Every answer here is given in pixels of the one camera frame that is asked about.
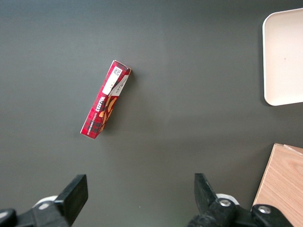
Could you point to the cream plastic tray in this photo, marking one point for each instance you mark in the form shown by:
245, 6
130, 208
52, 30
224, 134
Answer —
284, 59

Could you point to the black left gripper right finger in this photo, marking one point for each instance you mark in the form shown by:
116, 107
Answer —
203, 194

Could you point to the wooden two-drawer cabinet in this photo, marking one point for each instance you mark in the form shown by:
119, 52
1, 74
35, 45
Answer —
281, 179

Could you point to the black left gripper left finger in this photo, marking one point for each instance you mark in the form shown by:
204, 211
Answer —
73, 196

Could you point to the red shortbread biscuit box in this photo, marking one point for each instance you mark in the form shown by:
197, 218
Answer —
104, 104

